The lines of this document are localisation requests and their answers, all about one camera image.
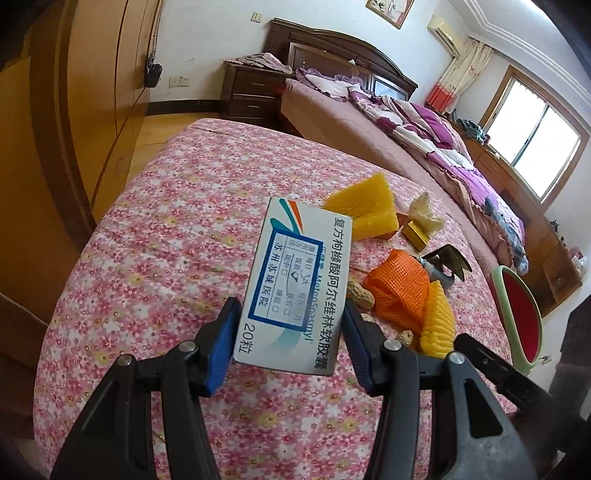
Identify white medicine box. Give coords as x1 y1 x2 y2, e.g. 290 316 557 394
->
233 197 353 376

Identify blue plastic hook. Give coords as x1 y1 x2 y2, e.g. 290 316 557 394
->
417 257 455 292

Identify orange cardboard box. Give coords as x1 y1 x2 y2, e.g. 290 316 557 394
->
378 212 409 240

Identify yellow foam net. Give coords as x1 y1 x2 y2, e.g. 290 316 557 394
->
420 281 456 358
322 173 398 241

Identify peanut shell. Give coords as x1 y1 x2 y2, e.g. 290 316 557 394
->
346 278 375 311
396 330 415 348

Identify red bin with green rim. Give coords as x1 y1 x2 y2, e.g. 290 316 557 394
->
489 265 543 376

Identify orange foam net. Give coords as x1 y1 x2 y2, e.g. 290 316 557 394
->
363 249 430 335

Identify light wooden window cabinet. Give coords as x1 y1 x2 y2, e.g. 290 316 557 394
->
455 126 582 316

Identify blue plaid shirt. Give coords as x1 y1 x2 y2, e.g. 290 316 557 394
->
484 196 530 276

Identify green snack wrapper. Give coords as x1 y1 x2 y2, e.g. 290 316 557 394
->
422 244 472 281

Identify small yellow box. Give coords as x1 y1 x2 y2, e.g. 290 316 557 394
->
402 220 430 252

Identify crumpled cream tissue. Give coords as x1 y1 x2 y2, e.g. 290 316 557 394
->
408 192 445 236

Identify purple white quilt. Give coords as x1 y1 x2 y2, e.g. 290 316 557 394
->
349 91 516 271

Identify window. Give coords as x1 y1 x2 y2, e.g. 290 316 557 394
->
481 66 590 208

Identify blue clothes on cabinet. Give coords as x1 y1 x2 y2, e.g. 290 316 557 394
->
457 119 490 145

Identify wooden wardrobe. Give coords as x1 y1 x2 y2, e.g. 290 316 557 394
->
1 1 162 439

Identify black bag on wardrobe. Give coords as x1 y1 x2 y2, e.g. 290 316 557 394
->
143 53 163 89

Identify dark wooden nightstand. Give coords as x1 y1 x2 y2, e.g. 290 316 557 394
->
221 62 290 129

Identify large bed pink sheet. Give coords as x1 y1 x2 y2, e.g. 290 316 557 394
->
280 79 512 274

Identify pink ruffled pillow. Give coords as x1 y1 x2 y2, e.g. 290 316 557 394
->
295 67 372 102

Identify red cream curtain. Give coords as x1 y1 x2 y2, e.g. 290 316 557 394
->
425 38 495 114

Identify white air conditioner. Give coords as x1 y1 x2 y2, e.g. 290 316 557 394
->
427 14 469 58

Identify clothes pile on nightstand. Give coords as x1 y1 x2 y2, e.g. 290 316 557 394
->
225 52 293 75

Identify dark wooden headboard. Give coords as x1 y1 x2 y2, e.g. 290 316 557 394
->
263 18 418 100

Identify wall socket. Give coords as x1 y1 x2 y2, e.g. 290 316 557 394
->
168 76 191 88

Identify framed wall picture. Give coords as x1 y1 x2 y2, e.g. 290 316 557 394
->
366 0 414 29

